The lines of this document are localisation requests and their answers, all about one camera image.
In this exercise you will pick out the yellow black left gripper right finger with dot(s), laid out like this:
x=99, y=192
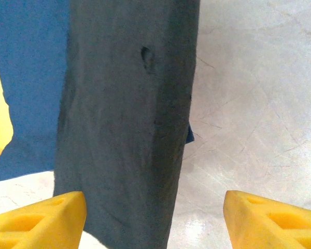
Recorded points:
x=274, y=225

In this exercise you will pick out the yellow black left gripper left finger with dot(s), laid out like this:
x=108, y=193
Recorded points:
x=36, y=225

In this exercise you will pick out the black napkin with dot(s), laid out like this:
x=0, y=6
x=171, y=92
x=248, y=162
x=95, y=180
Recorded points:
x=124, y=116

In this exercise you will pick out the yellow napkin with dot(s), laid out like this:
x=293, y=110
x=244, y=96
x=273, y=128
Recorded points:
x=0, y=109

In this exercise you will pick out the blue napkin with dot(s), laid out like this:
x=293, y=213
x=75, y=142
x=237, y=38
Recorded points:
x=31, y=90

